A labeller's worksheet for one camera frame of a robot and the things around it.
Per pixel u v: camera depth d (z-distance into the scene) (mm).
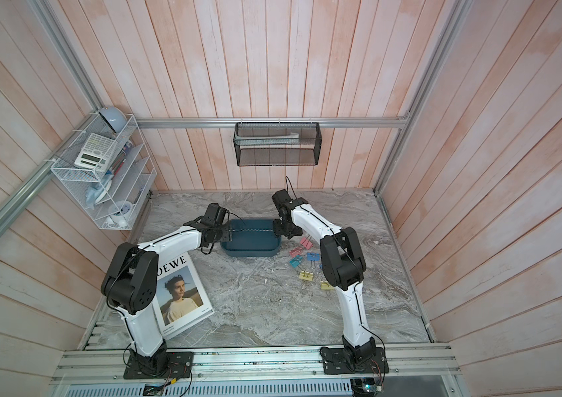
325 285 877
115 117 831
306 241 1008
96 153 759
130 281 497
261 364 746
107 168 757
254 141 893
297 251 979
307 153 1038
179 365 730
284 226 865
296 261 932
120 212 917
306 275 884
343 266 564
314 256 983
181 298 831
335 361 730
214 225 764
